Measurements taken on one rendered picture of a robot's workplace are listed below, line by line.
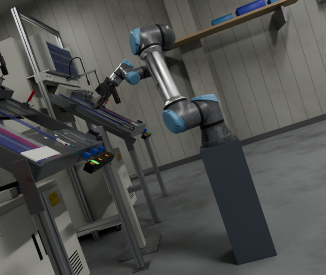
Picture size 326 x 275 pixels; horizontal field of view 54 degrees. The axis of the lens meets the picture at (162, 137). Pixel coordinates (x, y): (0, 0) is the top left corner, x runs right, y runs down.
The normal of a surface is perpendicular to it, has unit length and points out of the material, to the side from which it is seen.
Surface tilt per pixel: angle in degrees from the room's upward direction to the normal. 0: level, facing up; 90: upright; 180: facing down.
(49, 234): 90
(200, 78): 90
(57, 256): 90
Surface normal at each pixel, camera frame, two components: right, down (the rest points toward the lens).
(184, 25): -0.14, 0.11
